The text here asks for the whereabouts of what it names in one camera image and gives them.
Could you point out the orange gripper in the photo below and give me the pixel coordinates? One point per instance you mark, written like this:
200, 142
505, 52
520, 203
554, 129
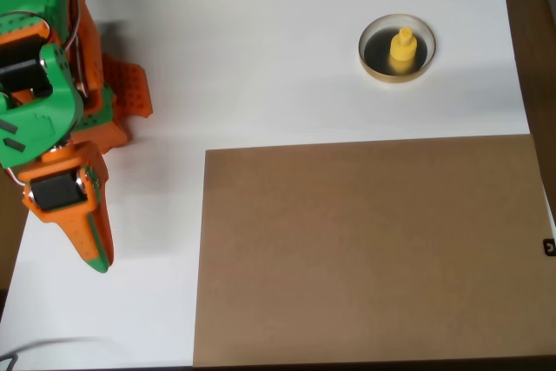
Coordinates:
58, 193

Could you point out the small yellow plastic piece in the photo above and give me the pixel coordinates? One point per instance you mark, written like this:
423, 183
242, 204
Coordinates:
401, 51

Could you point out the orange robot base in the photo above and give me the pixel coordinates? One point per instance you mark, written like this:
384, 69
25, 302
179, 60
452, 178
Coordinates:
130, 88

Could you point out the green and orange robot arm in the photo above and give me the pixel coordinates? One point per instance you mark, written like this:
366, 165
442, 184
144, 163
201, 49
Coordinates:
43, 114

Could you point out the round dish with gold rim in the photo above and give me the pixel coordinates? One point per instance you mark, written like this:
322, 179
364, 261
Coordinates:
373, 54

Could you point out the white sheet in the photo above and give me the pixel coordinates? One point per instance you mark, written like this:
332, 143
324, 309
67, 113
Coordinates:
260, 84

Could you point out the brown cardboard board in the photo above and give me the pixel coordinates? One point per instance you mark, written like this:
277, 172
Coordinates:
391, 258

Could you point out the small black tag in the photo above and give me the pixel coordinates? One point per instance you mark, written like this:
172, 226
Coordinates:
549, 247

